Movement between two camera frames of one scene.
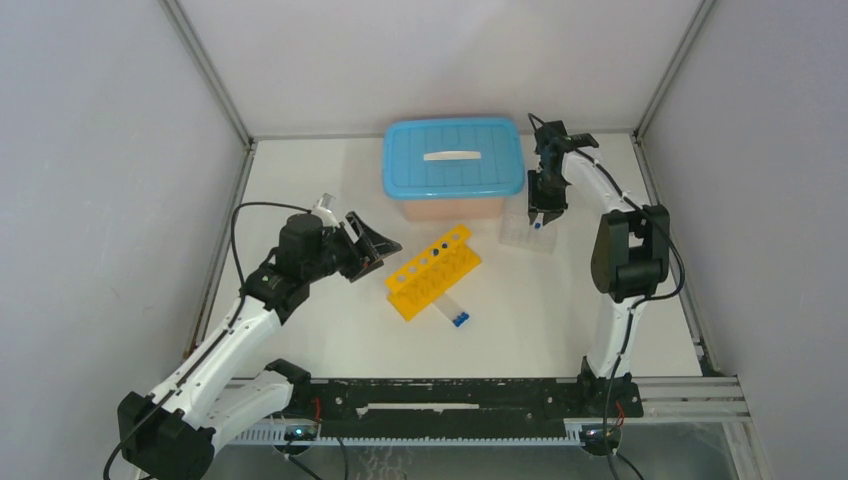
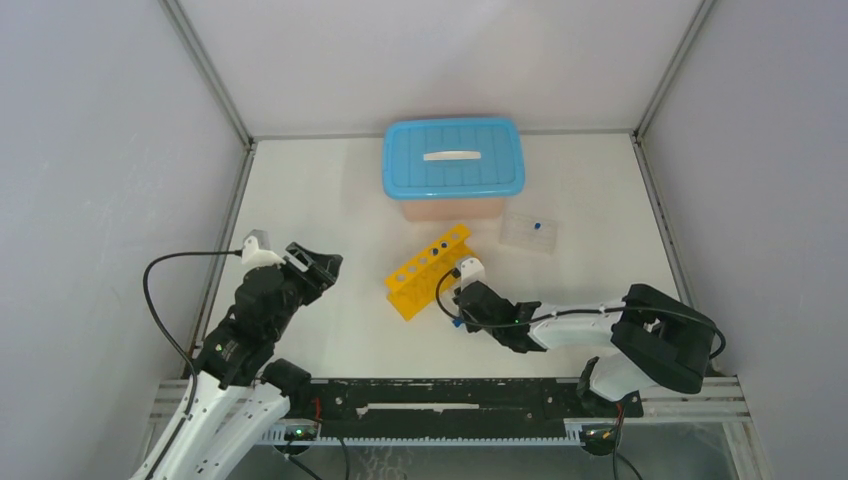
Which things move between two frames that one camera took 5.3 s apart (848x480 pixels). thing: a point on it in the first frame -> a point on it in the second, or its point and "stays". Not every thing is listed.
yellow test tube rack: (446, 266) stays
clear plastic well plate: (516, 231) stays
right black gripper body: (548, 191) -> (496, 332)
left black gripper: (368, 243) -> (323, 267)
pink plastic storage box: (454, 210) stays
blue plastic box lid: (458, 158) stays
